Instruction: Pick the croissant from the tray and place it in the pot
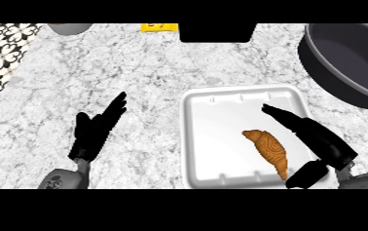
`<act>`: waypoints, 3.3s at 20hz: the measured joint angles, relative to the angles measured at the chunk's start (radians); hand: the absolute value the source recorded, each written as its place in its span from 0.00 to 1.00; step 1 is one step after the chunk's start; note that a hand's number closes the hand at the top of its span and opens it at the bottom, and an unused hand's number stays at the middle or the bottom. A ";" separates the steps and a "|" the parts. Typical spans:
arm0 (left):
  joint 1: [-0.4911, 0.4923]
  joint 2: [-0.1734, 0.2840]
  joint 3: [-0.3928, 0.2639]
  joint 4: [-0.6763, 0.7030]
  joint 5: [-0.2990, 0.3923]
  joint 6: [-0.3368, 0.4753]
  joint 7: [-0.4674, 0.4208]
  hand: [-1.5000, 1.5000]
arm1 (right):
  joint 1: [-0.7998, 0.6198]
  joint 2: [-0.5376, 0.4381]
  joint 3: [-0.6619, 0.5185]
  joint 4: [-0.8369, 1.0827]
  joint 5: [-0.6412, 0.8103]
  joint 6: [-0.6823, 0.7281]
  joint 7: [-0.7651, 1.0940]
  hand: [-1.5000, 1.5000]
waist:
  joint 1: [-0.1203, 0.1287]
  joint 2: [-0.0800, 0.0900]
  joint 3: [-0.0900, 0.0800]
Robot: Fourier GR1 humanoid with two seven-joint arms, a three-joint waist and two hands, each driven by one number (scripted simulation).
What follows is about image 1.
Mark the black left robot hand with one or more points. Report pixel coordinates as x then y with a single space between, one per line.
96 131

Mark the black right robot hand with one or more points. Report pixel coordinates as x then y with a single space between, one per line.
319 139

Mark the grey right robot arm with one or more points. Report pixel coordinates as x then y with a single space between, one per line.
352 178

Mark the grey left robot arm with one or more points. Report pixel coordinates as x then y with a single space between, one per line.
66 176

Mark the brown croissant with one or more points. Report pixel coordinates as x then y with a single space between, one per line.
271 150

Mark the white foam tray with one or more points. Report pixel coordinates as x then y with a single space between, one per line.
246 137

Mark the dark grey pot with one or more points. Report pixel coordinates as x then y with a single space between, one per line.
337 61

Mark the black and white patterned cloth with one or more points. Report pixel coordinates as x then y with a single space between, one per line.
13 48

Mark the grey round bowl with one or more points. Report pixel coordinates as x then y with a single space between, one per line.
69 28

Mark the yellow packet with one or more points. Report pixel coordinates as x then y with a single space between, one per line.
159 27

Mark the black block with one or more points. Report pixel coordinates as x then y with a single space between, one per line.
216 32

